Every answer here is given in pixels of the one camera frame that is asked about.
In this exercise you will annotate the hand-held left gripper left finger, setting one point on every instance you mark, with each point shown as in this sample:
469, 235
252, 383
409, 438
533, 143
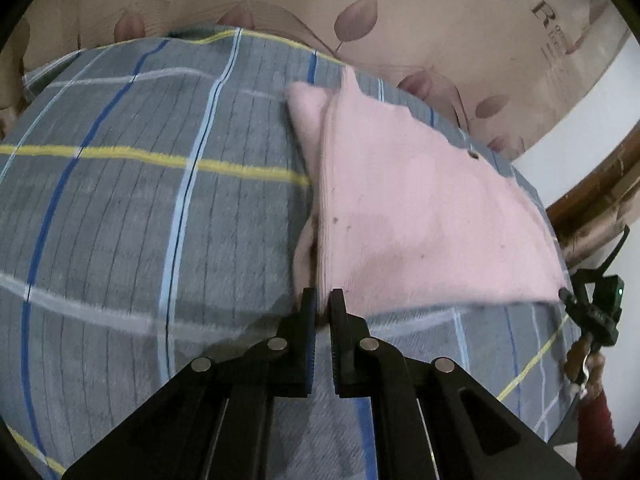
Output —
305, 355

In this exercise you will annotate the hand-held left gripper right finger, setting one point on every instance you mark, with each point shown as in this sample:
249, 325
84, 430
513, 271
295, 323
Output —
340, 355

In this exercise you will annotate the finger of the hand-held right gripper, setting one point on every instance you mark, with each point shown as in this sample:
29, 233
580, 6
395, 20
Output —
570, 302

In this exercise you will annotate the pink knit sweater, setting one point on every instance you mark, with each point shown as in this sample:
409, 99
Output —
415, 220

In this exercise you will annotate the person's right forearm red sleeve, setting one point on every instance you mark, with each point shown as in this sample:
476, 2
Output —
600, 435

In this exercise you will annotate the person's right hand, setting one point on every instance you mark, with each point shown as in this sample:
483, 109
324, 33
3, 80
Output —
587, 365

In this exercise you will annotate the grey plaid blanket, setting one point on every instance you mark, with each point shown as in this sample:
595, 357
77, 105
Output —
140, 220

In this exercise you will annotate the beige leaf print curtain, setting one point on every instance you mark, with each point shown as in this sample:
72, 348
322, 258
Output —
350, 15

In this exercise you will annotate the brown wooden door frame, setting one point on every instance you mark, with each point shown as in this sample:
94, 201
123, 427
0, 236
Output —
595, 195

